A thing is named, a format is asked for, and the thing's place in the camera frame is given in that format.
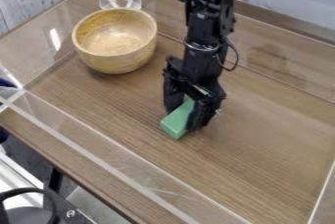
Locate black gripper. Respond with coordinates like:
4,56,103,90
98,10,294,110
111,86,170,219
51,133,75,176
164,41,228,131

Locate green rectangular block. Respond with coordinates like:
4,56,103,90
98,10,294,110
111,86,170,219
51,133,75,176
160,99,194,140

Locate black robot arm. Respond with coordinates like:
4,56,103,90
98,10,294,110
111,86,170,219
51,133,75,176
164,0,236,131

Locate light wooden bowl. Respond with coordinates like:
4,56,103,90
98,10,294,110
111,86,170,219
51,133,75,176
73,8,158,74

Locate clear acrylic tray walls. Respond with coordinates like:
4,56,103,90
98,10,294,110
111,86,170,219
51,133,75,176
0,0,335,224

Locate black table leg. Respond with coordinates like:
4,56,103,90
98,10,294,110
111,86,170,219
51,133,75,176
48,168,63,193

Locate grey metal base plate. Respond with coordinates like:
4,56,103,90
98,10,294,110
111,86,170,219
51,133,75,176
55,195,97,224

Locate black cable loop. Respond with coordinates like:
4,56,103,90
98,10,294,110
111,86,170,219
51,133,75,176
0,187,60,224

